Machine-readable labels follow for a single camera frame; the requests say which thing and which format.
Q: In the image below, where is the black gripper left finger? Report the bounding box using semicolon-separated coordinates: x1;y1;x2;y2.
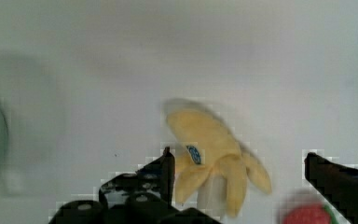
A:
98;147;176;213

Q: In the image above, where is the red toy strawberry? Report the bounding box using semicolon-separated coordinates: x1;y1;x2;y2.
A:
282;203;338;224

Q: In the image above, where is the peeled yellow banana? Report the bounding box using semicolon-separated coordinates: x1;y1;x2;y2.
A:
163;99;272;219

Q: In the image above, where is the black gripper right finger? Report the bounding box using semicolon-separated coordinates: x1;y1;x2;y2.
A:
304;152;358;224

